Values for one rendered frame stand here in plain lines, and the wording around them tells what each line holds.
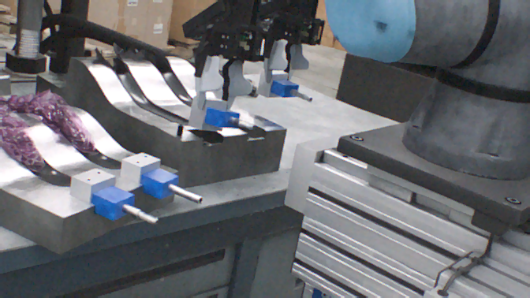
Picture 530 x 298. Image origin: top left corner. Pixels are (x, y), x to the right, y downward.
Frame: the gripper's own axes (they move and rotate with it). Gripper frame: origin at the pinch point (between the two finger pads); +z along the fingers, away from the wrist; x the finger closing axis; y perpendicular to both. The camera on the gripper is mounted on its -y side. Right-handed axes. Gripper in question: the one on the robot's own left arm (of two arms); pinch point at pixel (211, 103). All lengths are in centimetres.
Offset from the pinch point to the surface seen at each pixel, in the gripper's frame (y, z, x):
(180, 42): -373, -14, 302
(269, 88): -11.0, -3.4, 26.0
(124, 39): -60, -8, 22
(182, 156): 1.1, 9.3, -5.6
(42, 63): -72, 2, 8
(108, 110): -20.7, 5.5, -6.4
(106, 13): -347, -24, 206
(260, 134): 0.0, 4.8, 13.8
